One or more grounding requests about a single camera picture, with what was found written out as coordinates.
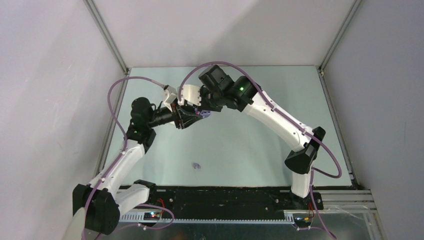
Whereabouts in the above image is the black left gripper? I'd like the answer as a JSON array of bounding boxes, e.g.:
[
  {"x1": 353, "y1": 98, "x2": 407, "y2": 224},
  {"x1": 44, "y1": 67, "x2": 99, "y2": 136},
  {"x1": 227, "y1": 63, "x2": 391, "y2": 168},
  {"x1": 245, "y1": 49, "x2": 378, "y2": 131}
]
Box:
[{"x1": 147, "y1": 99, "x2": 203, "y2": 130}]

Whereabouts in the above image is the purple earbud charging case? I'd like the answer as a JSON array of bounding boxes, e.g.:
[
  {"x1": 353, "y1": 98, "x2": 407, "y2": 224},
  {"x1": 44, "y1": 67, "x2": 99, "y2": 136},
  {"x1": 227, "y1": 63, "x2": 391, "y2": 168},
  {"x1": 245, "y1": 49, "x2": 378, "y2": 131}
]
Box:
[{"x1": 195, "y1": 109, "x2": 211, "y2": 119}]

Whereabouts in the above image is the purple earbud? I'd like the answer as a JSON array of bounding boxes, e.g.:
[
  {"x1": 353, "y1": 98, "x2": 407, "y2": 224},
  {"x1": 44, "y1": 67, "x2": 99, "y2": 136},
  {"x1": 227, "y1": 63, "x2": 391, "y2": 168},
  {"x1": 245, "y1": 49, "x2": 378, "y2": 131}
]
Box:
[{"x1": 192, "y1": 162, "x2": 201, "y2": 169}]

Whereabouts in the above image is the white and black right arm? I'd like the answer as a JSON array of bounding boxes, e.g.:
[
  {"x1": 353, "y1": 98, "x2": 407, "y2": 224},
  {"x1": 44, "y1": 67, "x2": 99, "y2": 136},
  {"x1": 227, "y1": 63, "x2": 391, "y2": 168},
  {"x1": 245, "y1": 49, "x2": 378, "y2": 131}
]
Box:
[{"x1": 198, "y1": 64, "x2": 326, "y2": 209}]

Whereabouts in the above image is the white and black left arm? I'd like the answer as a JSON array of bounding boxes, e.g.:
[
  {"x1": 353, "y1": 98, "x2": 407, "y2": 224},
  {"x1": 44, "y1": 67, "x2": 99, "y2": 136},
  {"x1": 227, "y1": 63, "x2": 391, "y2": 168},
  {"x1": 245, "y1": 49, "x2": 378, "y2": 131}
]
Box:
[{"x1": 64, "y1": 97, "x2": 211, "y2": 240}]

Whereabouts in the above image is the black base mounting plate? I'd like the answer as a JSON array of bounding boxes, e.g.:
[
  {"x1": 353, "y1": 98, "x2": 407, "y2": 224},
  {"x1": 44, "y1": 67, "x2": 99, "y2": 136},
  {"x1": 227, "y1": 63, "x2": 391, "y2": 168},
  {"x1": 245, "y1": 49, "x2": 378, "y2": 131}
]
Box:
[{"x1": 147, "y1": 186, "x2": 324, "y2": 221}]

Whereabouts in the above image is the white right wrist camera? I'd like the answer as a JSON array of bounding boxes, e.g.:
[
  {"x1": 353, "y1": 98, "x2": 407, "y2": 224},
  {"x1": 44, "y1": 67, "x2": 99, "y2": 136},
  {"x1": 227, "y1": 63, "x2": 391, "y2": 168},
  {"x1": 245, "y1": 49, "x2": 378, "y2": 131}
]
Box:
[{"x1": 177, "y1": 84, "x2": 202, "y2": 106}]

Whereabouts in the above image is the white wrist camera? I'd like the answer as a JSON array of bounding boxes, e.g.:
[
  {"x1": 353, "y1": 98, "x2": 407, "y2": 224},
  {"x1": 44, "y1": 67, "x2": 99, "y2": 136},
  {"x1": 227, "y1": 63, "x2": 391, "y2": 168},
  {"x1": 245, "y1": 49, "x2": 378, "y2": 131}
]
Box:
[
  {"x1": 177, "y1": 84, "x2": 202, "y2": 106},
  {"x1": 162, "y1": 85, "x2": 177, "y2": 113}
]

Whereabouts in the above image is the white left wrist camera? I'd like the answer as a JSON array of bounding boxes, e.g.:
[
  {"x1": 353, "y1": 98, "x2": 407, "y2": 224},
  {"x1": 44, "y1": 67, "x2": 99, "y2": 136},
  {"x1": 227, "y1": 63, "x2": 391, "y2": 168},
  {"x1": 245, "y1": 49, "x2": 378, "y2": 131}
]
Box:
[{"x1": 162, "y1": 85, "x2": 177, "y2": 113}]

